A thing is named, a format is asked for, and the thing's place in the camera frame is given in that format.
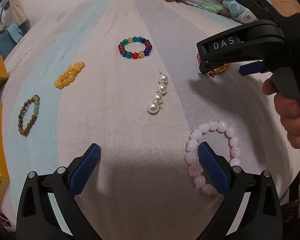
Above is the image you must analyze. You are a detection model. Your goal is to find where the blue desk lamp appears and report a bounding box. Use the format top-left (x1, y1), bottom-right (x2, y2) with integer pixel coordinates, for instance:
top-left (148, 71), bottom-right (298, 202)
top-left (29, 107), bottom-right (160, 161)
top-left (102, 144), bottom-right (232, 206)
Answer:
top-left (0, 1), bottom-right (10, 25)

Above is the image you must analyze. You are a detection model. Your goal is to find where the beige curtain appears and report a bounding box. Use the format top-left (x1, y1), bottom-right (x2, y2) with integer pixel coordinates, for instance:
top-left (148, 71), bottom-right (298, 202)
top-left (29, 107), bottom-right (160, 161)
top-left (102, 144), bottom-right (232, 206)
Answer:
top-left (10, 2), bottom-right (28, 26)

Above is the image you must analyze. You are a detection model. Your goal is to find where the person's right hand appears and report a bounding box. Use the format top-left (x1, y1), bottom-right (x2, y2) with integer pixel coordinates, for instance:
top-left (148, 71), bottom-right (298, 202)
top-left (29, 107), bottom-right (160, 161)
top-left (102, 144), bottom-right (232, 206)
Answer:
top-left (262, 79), bottom-right (300, 149)

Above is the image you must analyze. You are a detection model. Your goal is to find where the brown green bead bracelet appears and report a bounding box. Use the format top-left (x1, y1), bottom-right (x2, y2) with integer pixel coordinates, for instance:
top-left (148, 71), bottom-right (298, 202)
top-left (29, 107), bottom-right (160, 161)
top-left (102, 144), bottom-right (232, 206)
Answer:
top-left (17, 94), bottom-right (41, 137)

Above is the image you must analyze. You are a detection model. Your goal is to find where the multicolour glass bead bracelet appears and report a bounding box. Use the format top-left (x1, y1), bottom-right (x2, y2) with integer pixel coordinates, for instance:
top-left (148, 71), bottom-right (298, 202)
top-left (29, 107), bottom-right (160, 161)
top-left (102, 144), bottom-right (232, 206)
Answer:
top-left (117, 36), bottom-right (153, 60)

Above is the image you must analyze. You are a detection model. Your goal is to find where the red cord bracelet gold bar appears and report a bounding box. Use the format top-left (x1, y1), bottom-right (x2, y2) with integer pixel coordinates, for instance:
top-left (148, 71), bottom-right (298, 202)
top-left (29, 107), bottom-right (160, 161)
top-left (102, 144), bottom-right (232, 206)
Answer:
top-left (203, 63), bottom-right (229, 78)

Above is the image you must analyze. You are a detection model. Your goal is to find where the white pearl string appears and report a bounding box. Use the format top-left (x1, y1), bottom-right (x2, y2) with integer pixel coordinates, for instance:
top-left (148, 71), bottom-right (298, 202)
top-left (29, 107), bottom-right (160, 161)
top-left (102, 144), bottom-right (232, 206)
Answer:
top-left (147, 70), bottom-right (169, 115)

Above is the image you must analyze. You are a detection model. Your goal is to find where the yellow bead bracelet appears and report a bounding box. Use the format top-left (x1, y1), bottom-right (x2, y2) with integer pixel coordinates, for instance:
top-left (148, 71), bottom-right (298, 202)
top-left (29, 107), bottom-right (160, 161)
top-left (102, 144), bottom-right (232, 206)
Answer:
top-left (53, 61), bottom-right (86, 90)

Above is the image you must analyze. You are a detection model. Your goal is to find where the teal suitcase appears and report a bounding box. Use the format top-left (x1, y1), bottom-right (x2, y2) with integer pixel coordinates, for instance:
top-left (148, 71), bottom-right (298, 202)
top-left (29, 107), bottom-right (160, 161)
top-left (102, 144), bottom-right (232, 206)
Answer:
top-left (0, 22), bottom-right (23, 60)

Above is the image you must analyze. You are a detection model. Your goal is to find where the striped bed sheet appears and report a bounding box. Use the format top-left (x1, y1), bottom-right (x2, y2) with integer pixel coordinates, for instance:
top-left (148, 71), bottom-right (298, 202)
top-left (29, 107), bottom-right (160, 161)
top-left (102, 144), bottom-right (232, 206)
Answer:
top-left (0, 0), bottom-right (300, 239)

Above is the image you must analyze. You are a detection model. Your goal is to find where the floral pillow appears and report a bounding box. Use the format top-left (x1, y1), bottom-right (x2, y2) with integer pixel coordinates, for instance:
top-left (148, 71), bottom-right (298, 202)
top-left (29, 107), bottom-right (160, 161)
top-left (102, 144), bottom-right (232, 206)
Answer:
top-left (176, 0), bottom-right (257, 24)

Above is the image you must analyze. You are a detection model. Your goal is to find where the pink white bead bracelet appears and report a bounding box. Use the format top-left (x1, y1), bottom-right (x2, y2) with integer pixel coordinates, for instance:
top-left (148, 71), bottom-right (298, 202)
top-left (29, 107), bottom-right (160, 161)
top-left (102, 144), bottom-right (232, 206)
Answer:
top-left (185, 120), bottom-right (242, 196)

